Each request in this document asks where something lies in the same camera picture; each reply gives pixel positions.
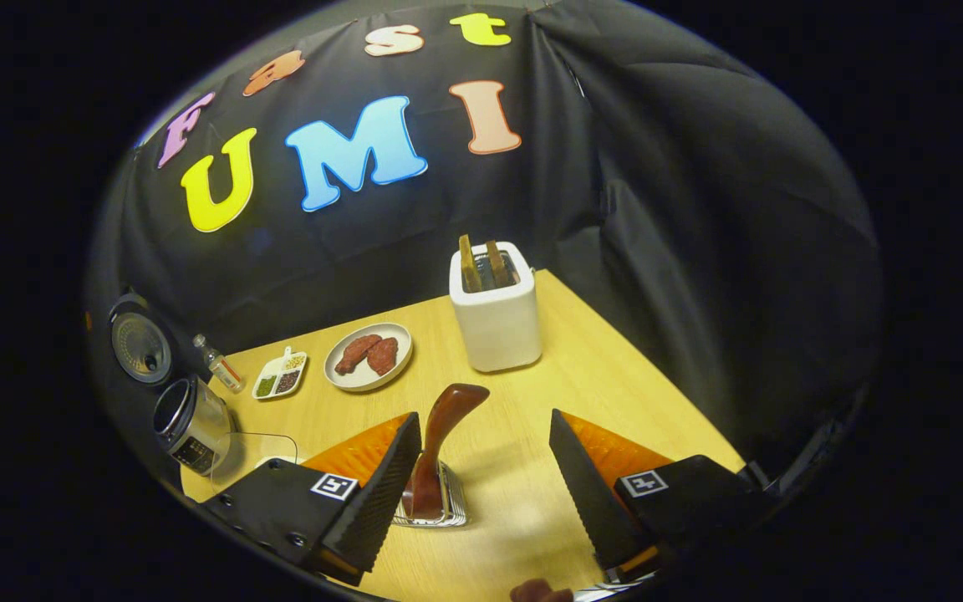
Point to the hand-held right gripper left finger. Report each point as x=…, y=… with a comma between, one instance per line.
x=385, y=493

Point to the white toaster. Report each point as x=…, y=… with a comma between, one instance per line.
x=498, y=330

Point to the brown fried chicken piece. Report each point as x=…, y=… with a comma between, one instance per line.
x=354, y=355
x=384, y=357

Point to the brown toast slice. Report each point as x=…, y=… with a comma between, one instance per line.
x=497, y=263
x=469, y=263

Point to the brown wooden spoon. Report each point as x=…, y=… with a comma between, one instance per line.
x=444, y=426

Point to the dark grey rice cooker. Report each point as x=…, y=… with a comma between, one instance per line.
x=189, y=418

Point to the round white plate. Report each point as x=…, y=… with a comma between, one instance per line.
x=369, y=383

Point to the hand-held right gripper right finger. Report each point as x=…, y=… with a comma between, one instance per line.
x=586, y=493

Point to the white divided bean dish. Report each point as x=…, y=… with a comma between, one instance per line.
x=279, y=376

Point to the small clear glass bottle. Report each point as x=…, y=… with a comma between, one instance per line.
x=222, y=368

